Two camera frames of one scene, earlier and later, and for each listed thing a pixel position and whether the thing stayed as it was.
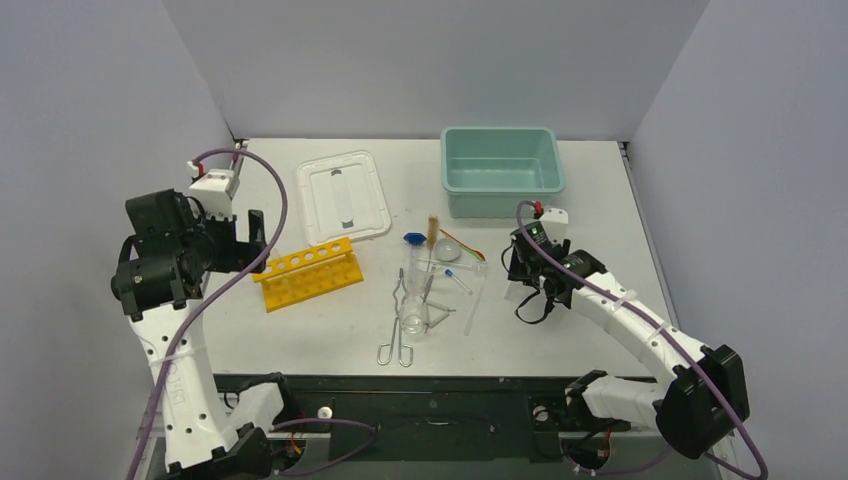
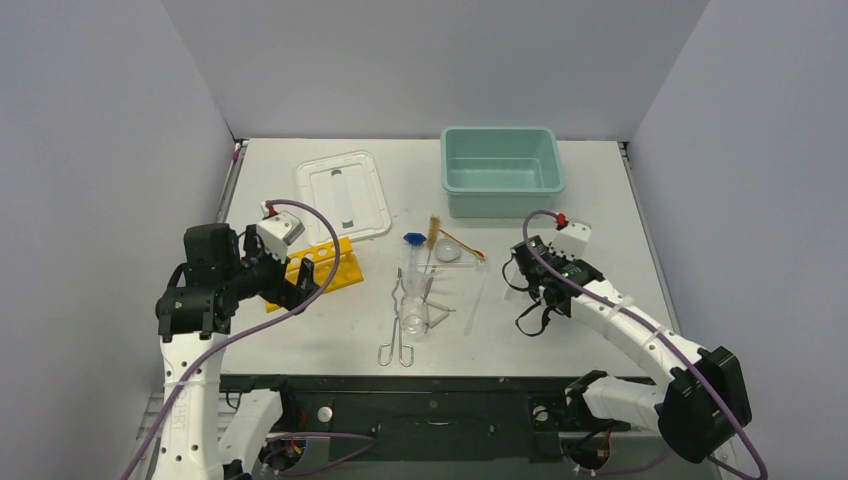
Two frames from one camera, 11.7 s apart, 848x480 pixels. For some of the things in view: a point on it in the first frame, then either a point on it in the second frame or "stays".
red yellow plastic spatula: (478, 254) stays
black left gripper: (239, 254) -> (282, 292)
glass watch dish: (447, 249) stays
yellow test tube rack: (309, 275) stays
